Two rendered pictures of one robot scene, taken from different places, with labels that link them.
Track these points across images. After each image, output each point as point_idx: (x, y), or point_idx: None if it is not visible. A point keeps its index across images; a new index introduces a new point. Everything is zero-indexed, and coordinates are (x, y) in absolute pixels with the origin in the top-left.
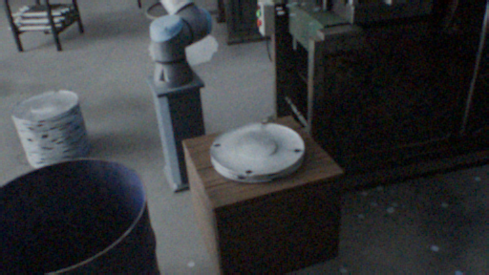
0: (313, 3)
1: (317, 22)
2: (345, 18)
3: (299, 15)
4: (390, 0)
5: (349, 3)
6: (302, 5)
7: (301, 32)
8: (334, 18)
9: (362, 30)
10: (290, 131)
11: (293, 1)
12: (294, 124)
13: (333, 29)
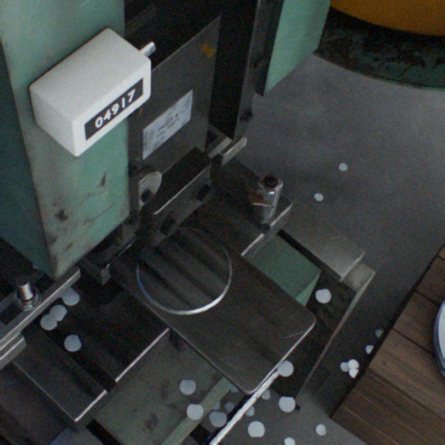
0: (169, 367)
1: (298, 296)
2: (266, 242)
3: (209, 397)
4: (245, 141)
5: (268, 220)
6: (198, 387)
7: (216, 398)
8: (266, 268)
9: (296, 199)
10: (440, 321)
11: (172, 429)
12: (391, 343)
13: (325, 246)
